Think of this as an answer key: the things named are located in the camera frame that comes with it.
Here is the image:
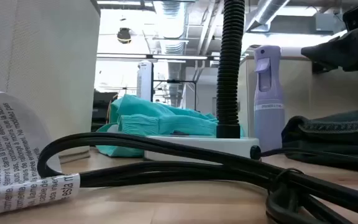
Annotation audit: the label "white pillar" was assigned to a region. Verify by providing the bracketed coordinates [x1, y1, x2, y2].
[137, 60, 155, 102]

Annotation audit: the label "dark blue denim jeans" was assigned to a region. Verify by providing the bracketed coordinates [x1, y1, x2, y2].
[280, 108, 358, 175]

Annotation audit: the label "beige fabric storage box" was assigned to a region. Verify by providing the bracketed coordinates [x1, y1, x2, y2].
[0, 0, 101, 162]

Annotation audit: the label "white printed warning label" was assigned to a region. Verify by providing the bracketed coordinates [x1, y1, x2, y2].
[0, 84, 81, 218]

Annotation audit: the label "black lamp power cord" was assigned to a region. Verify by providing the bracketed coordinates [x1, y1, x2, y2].
[37, 132, 358, 224]

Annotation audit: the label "white gooseneck desk lamp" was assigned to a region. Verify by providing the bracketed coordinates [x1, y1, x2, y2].
[144, 0, 261, 162]

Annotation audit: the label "purple spray bottle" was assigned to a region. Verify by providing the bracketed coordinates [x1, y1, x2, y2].
[253, 45, 286, 153]

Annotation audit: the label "teal knit sweater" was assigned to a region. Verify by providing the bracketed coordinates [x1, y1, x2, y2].
[95, 94, 245, 158]

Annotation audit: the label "grey ceiling box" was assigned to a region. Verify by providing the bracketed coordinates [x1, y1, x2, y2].
[314, 12, 337, 34]

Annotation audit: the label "silver ceiling duct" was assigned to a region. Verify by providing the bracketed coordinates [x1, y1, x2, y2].
[246, 0, 291, 32]

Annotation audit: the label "black dome ceiling fixture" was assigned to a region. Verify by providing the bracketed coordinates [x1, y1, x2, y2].
[117, 27, 132, 45]

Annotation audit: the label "white cardboard box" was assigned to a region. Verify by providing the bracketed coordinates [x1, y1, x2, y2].
[237, 55, 358, 138]

